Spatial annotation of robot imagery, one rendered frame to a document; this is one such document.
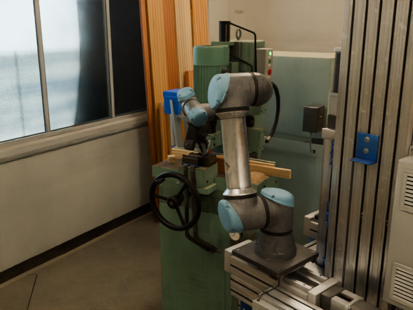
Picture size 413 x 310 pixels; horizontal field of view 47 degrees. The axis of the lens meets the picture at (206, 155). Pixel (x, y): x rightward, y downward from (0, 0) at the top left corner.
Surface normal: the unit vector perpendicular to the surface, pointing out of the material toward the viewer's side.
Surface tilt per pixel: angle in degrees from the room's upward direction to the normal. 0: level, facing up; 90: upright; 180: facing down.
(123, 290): 0
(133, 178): 90
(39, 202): 90
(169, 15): 87
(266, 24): 90
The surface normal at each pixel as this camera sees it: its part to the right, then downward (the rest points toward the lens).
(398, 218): -0.75, 0.18
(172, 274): -0.51, 0.23
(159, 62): 0.82, 0.10
